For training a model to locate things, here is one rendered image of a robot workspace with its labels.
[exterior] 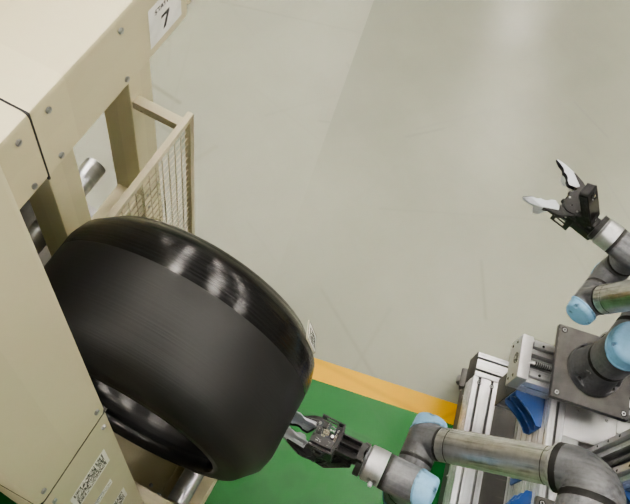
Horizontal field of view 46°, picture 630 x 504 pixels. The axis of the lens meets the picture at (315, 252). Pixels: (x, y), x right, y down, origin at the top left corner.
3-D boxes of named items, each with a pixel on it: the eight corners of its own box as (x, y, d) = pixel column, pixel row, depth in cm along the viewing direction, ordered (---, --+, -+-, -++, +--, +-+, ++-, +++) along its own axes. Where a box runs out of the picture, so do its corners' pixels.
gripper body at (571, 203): (546, 217, 194) (584, 246, 191) (558, 203, 186) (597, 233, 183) (563, 198, 196) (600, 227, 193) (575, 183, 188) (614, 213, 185)
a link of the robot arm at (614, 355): (581, 359, 195) (606, 341, 183) (606, 325, 201) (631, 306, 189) (618, 390, 192) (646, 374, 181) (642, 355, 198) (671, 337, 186)
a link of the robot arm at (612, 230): (612, 244, 182) (630, 222, 184) (597, 232, 183) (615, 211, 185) (600, 255, 189) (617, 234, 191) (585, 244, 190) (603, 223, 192)
